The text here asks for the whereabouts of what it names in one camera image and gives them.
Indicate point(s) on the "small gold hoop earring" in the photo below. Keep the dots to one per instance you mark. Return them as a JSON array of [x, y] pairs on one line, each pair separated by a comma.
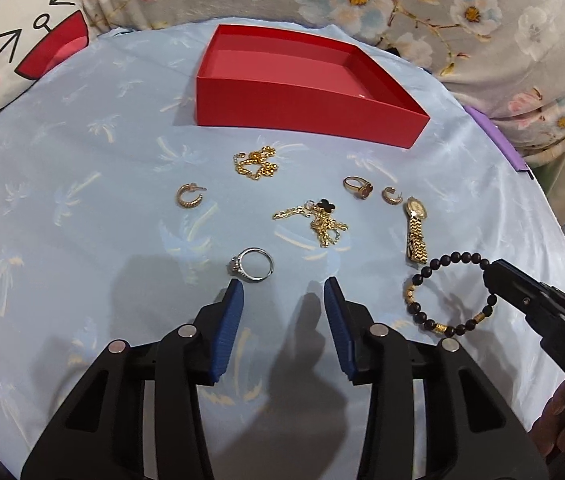
[[388, 196]]

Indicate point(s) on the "large gold hoop earring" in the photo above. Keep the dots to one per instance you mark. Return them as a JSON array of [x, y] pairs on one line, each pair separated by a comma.
[[185, 200]]

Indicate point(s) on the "light blue palm-print cloth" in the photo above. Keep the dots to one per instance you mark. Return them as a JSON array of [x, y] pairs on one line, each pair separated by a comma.
[[87, 240]]

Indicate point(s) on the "gold wristwatch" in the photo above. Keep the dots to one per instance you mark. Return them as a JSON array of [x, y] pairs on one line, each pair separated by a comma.
[[416, 232]]

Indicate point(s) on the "red cardboard box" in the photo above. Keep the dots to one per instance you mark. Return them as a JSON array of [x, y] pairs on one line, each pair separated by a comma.
[[307, 80]]

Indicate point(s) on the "white cat face cushion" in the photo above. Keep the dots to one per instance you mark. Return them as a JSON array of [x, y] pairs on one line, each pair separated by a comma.
[[7, 50]]

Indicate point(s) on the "purple flat case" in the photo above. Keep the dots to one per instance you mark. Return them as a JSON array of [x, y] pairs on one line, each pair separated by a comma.
[[505, 142]]

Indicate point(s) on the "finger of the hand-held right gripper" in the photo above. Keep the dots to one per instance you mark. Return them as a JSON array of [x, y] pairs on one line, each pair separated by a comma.
[[512, 287]]

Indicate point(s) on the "grey floral blanket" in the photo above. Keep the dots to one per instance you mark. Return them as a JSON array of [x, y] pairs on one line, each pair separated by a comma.
[[462, 10]]

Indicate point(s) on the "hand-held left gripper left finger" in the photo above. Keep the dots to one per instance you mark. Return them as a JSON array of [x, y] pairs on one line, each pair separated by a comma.
[[226, 332]]

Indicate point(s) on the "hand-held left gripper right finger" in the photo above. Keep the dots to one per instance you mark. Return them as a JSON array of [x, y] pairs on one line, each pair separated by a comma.
[[338, 332]]

